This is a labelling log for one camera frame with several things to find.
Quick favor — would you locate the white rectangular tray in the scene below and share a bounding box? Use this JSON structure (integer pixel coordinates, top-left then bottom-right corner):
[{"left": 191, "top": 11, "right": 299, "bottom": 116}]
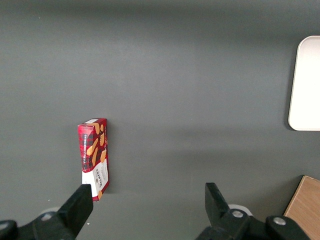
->
[{"left": 288, "top": 35, "right": 320, "bottom": 132}]

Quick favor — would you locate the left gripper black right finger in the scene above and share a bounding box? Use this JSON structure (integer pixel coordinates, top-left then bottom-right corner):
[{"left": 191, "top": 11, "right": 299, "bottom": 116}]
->
[{"left": 196, "top": 182, "right": 311, "bottom": 240}]

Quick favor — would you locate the red tartan shortbread box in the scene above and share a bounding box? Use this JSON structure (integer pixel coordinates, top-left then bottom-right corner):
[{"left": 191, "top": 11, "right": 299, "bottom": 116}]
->
[{"left": 76, "top": 118, "right": 110, "bottom": 203}]

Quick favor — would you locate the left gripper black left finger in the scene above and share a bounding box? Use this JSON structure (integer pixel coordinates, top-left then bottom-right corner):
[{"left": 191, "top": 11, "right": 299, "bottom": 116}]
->
[{"left": 0, "top": 184, "right": 94, "bottom": 240}]

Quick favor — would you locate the wooden two-drawer cabinet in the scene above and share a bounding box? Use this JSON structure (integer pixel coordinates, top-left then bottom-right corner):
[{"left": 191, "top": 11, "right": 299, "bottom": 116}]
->
[{"left": 283, "top": 174, "right": 320, "bottom": 240}]

